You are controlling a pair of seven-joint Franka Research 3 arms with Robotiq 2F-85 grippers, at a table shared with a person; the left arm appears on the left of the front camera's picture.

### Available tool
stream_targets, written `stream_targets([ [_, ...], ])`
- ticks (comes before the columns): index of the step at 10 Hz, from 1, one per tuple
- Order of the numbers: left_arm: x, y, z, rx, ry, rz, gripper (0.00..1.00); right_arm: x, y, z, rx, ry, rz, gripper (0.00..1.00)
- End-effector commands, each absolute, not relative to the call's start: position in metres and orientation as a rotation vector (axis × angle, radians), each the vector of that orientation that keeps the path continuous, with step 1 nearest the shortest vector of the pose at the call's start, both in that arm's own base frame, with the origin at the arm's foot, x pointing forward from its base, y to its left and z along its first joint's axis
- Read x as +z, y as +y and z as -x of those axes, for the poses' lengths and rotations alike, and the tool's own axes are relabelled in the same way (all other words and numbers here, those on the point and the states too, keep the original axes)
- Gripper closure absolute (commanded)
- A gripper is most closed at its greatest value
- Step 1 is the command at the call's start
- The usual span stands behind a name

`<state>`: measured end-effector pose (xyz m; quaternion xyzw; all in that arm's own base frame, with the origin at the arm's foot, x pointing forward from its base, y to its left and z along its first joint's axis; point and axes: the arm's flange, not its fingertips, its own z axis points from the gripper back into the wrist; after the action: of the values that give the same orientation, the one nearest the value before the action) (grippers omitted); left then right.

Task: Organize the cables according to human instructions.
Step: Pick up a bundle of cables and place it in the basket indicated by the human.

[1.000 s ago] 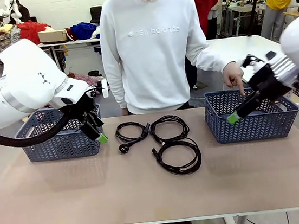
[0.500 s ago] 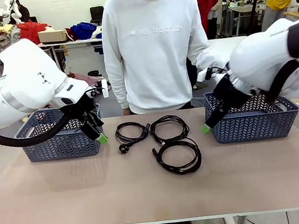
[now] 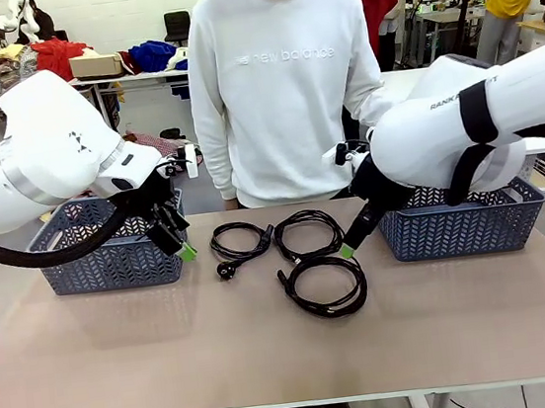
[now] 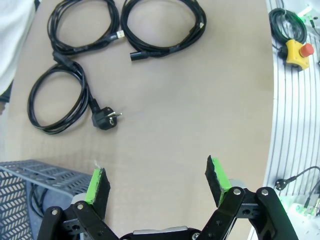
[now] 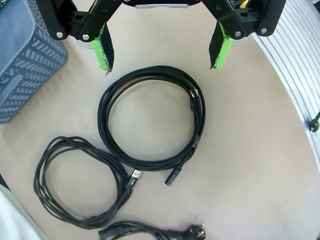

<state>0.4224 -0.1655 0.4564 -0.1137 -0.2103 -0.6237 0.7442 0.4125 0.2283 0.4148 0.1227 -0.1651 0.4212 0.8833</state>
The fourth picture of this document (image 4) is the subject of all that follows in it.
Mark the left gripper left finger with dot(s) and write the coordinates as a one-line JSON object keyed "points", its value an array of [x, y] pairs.
{"points": [[98, 195]]}

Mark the connector block with green light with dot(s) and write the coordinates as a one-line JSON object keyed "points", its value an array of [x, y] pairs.
{"points": [[306, 206]]}

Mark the person in white sweatshirt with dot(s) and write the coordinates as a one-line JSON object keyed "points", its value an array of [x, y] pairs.
{"points": [[12, 37]]}

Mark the yellow emergency stop button box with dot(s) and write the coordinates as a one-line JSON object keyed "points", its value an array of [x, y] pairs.
{"points": [[295, 53]]}

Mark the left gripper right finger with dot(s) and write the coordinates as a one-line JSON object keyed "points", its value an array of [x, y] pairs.
{"points": [[235, 207]]}

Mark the aluminium slotted base plate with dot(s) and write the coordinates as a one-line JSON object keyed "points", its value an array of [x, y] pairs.
{"points": [[292, 125]]}

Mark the grey perforated plastic basket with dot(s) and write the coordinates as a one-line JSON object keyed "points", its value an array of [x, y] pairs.
{"points": [[15, 215]]}

